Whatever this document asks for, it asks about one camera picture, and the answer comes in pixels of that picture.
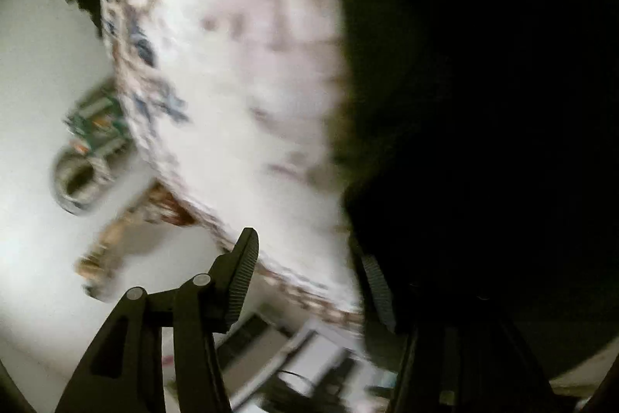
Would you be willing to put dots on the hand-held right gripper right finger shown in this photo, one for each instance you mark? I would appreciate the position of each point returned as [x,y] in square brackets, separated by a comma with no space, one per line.
[378,293]

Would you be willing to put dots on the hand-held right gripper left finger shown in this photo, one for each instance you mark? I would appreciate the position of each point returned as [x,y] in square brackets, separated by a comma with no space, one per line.
[242,277]

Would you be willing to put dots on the dark small garment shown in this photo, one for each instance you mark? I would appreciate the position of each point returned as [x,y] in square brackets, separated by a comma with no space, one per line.
[474,113]

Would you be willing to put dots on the white box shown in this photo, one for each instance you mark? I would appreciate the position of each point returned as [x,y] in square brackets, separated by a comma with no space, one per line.
[304,360]

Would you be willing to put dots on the grey round container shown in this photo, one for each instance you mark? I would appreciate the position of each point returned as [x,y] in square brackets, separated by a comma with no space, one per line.
[78,184]

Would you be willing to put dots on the white floral bed sheet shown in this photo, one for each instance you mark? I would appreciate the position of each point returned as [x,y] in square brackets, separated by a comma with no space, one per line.
[232,69]

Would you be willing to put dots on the green printed box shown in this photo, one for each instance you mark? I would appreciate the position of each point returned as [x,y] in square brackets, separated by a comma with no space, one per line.
[96,119]

